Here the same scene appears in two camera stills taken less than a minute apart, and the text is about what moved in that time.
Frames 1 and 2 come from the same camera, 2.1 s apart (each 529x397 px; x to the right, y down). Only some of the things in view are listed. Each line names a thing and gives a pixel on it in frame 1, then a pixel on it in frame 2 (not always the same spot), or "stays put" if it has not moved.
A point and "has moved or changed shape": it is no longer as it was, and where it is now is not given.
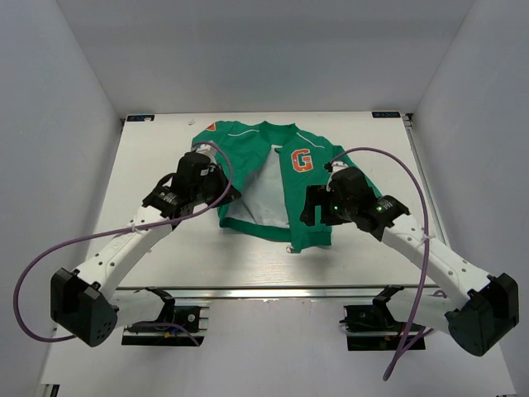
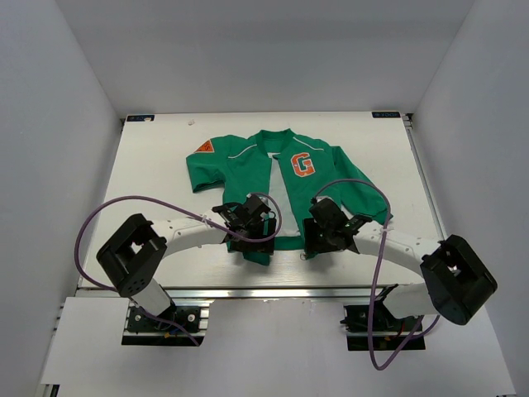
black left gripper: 217,173 -> 244,246
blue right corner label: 386,114 stays put
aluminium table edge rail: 327,293 stays put
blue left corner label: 140,117 stays put
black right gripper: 319,196 -> 312,243
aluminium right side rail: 408,121 stays put
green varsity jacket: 269,164 has moved or changed shape
